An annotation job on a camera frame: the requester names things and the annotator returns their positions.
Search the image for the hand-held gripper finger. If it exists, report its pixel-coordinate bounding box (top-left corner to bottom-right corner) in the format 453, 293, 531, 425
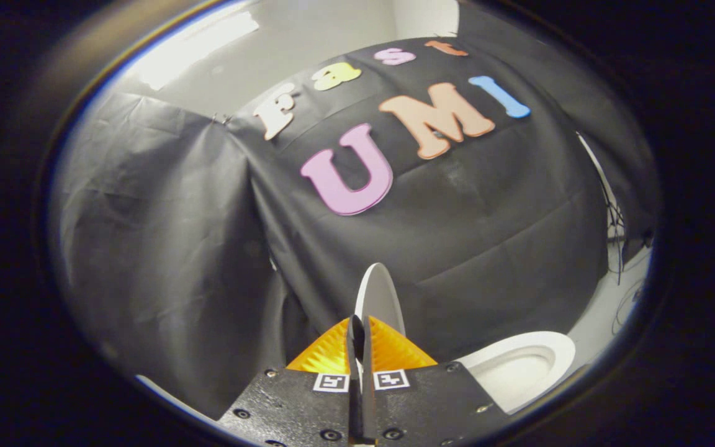
218, 315, 364, 447
361, 315, 511, 447

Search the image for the white toilet lid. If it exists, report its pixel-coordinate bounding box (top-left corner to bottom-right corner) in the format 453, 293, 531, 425
354, 263, 407, 373

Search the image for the black backdrop cloth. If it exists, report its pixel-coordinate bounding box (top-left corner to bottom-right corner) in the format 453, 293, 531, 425
47, 12, 662, 423

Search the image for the black tripod light stand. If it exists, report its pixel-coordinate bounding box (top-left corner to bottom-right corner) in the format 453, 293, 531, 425
578, 133, 629, 286

